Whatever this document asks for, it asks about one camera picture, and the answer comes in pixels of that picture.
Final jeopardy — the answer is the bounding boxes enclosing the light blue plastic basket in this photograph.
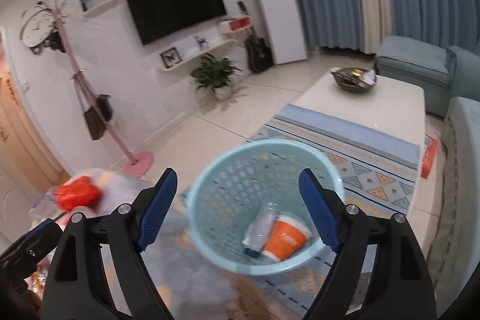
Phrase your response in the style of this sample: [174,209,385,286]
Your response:
[186,139,347,276]

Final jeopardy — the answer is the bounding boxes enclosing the red wall box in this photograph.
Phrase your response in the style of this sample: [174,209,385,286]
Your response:
[218,16,251,35]

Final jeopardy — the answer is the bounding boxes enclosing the potted green plant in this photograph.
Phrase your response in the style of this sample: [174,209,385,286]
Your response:
[190,54,243,102]

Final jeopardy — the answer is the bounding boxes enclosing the teal sofa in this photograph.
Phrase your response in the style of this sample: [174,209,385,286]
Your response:
[424,46,480,313]

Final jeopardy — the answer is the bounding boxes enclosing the orange paper cup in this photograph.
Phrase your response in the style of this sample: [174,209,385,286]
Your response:
[262,214,314,262]

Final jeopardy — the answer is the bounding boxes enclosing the patterned blue table mat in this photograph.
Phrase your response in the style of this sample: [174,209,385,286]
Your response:
[249,103,421,216]

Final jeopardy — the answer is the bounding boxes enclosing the black hanging bag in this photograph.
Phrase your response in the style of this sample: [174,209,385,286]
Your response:
[95,94,113,122]

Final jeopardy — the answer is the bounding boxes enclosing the brown hanging bag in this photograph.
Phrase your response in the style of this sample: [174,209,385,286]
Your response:
[73,74,108,141]

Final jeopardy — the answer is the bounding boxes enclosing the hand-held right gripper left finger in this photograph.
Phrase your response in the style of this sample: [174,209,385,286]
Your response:
[42,167,179,320]

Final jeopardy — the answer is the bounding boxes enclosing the pale plastic bag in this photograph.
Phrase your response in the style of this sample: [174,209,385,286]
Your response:
[30,167,163,231]

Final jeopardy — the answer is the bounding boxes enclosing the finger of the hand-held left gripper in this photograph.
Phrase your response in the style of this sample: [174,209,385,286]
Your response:
[0,219,64,270]

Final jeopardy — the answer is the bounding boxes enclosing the black flat television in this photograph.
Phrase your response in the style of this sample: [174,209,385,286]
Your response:
[124,0,228,46]

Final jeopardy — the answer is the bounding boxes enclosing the white refrigerator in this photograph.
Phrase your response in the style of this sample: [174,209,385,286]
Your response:
[244,0,308,66]

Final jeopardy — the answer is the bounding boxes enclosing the short wavy white shelf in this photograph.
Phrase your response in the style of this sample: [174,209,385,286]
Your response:
[157,39,237,72]

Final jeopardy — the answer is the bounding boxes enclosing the orange box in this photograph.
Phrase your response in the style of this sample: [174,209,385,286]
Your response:
[420,135,439,179]

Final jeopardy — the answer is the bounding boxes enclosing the butterfly picture frame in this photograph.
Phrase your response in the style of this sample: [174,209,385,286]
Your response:
[160,47,182,69]

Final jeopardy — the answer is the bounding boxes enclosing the teal armchair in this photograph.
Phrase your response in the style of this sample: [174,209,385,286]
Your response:
[375,36,456,117]

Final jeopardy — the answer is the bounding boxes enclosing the black guitar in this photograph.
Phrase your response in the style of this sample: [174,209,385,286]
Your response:
[237,1,274,73]

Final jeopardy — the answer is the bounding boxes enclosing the white coffee table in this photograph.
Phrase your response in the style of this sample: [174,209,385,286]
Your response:
[262,73,429,268]

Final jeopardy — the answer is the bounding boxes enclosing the pink coat rack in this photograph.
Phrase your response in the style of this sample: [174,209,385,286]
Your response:
[52,0,155,178]

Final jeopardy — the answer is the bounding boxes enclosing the clear plastic bottle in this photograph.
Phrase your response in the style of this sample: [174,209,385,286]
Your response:
[244,203,280,259]

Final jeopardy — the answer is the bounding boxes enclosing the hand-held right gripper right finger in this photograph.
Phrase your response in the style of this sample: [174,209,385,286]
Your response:
[298,168,438,320]

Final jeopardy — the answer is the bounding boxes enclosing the dark bowl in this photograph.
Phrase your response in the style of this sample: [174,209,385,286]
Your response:
[330,67,377,94]

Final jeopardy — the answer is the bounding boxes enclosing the red plastic bag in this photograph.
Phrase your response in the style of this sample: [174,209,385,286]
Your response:
[54,175,103,213]

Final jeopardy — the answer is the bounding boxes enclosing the white wall clock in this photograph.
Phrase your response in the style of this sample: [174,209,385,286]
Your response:
[19,1,69,55]

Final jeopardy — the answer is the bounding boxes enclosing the wooden door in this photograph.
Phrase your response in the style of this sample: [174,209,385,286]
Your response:
[0,25,71,194]

